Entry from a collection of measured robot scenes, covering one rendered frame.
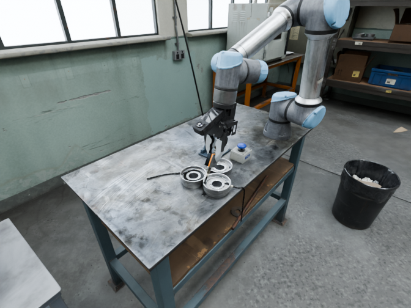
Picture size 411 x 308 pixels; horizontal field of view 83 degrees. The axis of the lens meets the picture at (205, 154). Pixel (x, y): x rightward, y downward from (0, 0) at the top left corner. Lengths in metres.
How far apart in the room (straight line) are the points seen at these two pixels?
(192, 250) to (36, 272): 0.53
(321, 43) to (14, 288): 1.32
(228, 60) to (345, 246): 1.57
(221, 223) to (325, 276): 0.86
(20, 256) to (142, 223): 0.44
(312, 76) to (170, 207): 0.77
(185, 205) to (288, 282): 1.00
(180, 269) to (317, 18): 1.05
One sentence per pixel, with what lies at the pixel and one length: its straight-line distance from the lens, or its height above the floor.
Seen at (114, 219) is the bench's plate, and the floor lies 0.80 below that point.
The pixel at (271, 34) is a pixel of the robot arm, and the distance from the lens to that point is 1.02.
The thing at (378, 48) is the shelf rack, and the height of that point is 0.93.
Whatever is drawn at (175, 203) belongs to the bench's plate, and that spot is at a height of 0.80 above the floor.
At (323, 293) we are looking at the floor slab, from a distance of 1.70.
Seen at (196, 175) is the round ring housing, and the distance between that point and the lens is 0.94.
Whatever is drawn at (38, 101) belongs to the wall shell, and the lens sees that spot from 2.22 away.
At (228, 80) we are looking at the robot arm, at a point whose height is 1.21.
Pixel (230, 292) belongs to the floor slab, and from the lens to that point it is 1.57.
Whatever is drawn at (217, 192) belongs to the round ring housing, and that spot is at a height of 0.83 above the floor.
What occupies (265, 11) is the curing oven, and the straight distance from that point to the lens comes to 3.00.
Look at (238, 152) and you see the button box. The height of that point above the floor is 0.84.
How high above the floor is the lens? 1.39
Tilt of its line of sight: 32 degrees down
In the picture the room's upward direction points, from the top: straight up
